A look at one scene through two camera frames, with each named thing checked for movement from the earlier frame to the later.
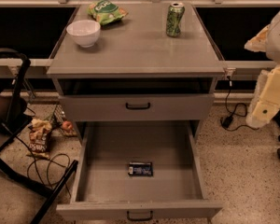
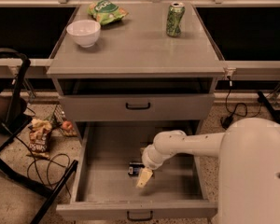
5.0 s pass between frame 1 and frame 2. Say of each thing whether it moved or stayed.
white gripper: moved
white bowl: stayed
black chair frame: stayed
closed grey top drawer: stayed
